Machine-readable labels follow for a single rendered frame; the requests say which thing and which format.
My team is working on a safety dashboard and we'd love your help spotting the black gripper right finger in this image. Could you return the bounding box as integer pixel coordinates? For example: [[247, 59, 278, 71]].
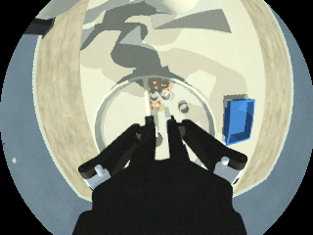
[[164, 107, 247, 194]]

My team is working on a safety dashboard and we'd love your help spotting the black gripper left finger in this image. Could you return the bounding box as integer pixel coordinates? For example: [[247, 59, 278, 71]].
[[78, 108, 158, 195]]

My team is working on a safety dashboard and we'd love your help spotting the blue shallow tray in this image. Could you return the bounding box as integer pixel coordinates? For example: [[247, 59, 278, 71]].
[[222, 98, 255, 146]]

